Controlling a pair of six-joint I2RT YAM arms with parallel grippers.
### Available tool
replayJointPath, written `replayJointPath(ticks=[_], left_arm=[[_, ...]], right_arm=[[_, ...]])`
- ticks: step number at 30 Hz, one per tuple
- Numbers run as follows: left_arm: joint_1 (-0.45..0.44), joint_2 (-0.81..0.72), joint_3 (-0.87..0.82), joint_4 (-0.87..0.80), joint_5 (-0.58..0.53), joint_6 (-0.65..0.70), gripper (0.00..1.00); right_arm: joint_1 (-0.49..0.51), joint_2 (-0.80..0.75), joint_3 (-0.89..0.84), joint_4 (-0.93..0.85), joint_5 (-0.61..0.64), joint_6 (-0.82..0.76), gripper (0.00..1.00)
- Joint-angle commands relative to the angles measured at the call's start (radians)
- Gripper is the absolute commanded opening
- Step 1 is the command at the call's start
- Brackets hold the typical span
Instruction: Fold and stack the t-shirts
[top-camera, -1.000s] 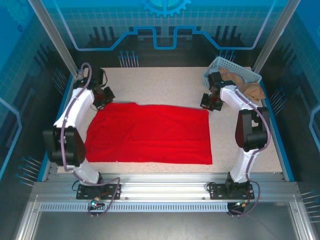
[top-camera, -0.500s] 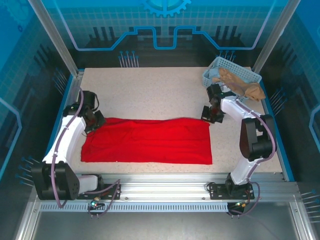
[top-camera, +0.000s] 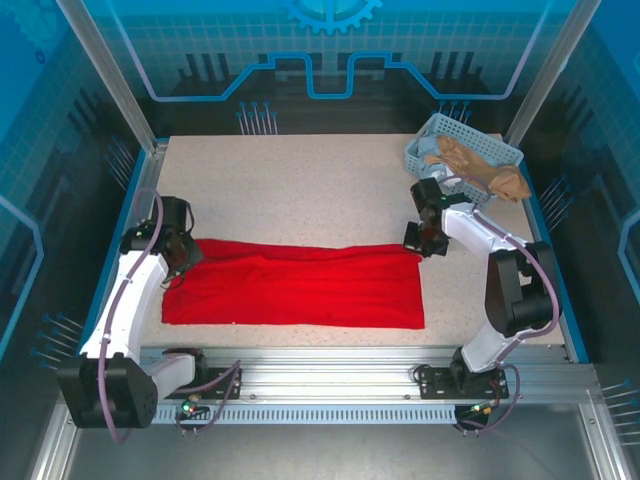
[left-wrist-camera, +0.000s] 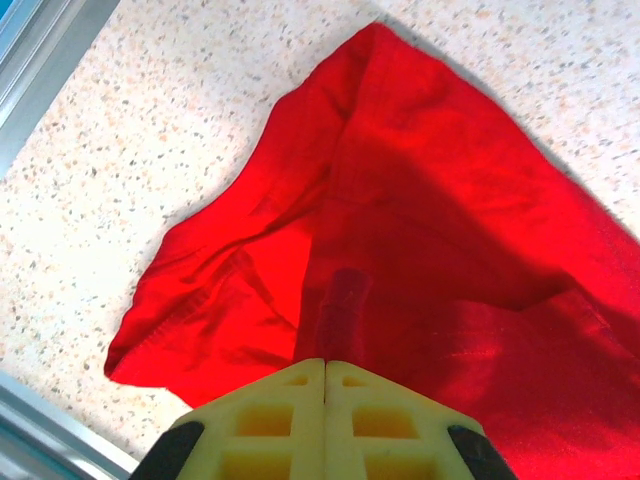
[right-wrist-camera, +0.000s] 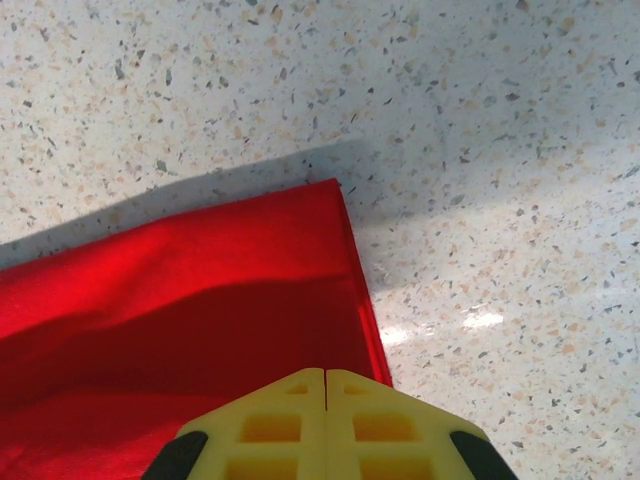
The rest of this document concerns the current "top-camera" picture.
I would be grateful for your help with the small connector with green light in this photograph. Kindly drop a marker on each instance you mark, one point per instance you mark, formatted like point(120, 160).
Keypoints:
point(189, 406)

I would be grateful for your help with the light blue plastic basket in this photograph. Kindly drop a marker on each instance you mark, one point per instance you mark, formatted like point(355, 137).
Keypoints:
point(465, 132)

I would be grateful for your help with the tan t-shirt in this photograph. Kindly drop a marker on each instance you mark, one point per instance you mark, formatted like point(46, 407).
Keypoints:
point(505, 182)

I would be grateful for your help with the blue table edge strip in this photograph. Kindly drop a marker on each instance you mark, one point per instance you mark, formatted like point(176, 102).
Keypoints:
point(540, 235)

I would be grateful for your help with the aluminium mounting rail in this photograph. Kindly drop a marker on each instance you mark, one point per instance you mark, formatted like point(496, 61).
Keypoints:
point(325, 375)

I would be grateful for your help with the aluminium lower frame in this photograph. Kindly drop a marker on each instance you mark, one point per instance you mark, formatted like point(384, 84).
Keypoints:
point(50, 450)

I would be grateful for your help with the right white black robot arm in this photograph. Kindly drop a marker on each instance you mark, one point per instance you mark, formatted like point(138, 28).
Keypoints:
point(515, 295)

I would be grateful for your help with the light blue t-shirt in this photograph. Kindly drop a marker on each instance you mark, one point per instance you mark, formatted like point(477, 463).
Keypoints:
point(427, 148)

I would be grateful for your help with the red bear print t-shirt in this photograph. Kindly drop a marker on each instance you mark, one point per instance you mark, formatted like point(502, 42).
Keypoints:
point(300, 285)

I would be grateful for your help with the aluminium frame post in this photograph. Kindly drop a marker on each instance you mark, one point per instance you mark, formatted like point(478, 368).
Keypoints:
point(115, 90)
point(545, 75)

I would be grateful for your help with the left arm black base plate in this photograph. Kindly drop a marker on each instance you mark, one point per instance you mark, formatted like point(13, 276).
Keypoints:
point(220, 385)

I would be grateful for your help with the small connector with orange plug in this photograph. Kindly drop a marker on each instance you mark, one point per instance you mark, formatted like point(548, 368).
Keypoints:
point(481, 409)

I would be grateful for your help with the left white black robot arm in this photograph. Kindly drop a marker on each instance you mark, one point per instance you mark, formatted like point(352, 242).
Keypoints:
point(125, 300)

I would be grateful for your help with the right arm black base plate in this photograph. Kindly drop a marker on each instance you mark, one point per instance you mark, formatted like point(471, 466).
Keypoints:
point(435, 385)

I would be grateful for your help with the grey metal bottom panel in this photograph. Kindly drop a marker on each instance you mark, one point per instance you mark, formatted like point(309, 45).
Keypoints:
point(325, 455)

